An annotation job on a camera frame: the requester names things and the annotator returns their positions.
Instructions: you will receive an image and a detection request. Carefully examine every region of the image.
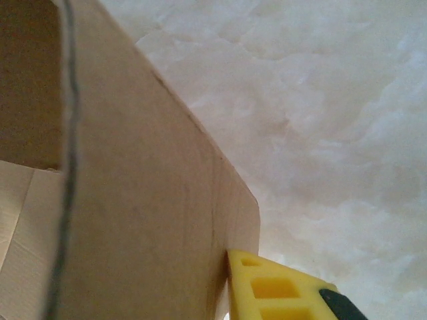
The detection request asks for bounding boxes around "brown cardboard mailer box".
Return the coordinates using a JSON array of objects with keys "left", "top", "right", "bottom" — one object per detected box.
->
[{"left": 0, "top": 0, "right": 261, "bottom": 320}]

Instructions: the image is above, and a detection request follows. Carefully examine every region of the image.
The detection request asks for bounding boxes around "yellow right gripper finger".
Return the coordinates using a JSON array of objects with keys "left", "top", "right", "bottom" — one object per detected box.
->
[{"left": 226, "top": 248, "right": 368, "bottom": 320}]

